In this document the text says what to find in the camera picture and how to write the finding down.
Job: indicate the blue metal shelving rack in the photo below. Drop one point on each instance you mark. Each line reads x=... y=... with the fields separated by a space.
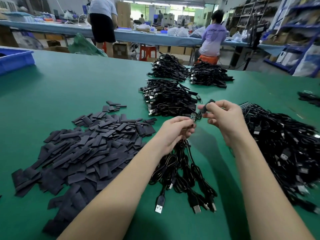
x=297 y=27

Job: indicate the open cardboard box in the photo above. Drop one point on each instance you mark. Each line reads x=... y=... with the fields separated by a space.
x=57 y=49

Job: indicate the person's right hand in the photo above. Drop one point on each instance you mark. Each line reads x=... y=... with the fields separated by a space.
x=227 y=117

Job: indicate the person's left forearm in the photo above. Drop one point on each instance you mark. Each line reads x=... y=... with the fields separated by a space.
x=115 y=200

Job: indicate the person's right forearm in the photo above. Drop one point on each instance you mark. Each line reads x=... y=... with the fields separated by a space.
x=275 y=192

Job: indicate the black tripod stand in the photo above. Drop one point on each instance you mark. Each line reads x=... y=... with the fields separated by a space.
x=252 y=35

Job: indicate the black sleeve piece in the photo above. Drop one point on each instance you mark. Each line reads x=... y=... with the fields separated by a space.
x=206 y=106

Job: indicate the large brown cardboard box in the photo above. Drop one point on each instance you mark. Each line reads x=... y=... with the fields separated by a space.
x=7 y=36

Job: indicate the white plastic bag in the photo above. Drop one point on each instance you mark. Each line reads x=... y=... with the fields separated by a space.
x=307 y=62

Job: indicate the green plastic bag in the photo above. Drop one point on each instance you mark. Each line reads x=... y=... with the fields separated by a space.
x=86 y=46

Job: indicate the long blue work table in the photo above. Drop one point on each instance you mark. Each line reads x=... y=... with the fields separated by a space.
x=55 y=28

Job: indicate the blue plastic bin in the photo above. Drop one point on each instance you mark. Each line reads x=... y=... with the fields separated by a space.
x=16 y=60

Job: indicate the red plastic stool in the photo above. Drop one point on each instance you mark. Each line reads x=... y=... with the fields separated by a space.
x=148 y=52

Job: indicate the pile of black sleeve strips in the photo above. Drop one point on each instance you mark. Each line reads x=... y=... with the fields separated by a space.
x=85 y=155

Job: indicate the orange plastic stool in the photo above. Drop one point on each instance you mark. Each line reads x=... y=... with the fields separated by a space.
x=208 y=59

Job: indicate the small upright cardboard box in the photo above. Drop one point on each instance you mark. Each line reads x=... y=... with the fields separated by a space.
x=120 y=51

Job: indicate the person's left hand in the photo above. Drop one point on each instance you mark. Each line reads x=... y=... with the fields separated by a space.
x=175 y=133

